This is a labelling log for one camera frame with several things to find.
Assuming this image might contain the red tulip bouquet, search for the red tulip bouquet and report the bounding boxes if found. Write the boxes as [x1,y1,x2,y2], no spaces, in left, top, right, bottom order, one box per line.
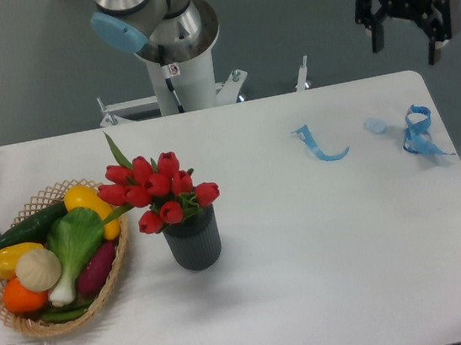
[97,135,221,234]

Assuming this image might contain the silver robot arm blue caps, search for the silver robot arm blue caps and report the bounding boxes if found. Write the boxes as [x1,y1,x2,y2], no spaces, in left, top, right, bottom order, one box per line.
[91,0,461,72]

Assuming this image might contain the dark grey ribbed vase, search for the dark grey ribbed vase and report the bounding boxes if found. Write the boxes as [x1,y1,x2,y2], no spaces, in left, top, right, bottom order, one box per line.
[163,206,222,271]

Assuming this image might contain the small light blue cap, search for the small light blue cap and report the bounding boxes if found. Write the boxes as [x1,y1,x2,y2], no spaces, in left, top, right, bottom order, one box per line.
[363,118,388,135]

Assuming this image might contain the green bok choy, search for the green bok choy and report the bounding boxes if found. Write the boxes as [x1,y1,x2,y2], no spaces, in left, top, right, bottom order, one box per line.
[47,207,104,307]

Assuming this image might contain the purple sweet potato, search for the purple sweet potato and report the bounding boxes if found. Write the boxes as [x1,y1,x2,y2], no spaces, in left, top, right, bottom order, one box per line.
[77,241,115,297]

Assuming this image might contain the green cucumber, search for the green cucumber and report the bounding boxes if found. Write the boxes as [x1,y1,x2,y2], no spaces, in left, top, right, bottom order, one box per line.
[0,202,67,249]

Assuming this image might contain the white steamed bun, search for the white steamed bun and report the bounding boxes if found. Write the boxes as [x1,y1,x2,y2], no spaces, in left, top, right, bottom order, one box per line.
[15,248,62,292]

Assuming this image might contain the green pea pods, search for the green pea pods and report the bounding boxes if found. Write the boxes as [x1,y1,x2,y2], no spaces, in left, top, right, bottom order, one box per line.
[39,301,92,324]

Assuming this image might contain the yellow bell pepper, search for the yellow bell pepper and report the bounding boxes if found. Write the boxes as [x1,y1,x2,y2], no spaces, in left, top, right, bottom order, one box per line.
[0,242,44,280]

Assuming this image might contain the orange fruit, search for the orange fruit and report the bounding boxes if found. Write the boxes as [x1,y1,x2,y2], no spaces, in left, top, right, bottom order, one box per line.
[3,278,48,314]

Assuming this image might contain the woven wicker basket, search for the woven wicker basket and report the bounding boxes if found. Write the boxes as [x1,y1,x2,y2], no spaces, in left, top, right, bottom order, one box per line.
[0,179,129,338]

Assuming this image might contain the tangled blue strap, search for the tangled blue strap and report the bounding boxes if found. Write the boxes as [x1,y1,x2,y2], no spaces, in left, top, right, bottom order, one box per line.
[397,100,458,164]

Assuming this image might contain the blue curved strap piece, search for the blue curved strap piece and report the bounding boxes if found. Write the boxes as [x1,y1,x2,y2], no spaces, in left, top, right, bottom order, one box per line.
[289,119,352,167]

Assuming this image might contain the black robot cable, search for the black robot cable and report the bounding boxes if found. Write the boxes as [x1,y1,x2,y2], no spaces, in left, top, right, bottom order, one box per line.
[156,41,186,116]

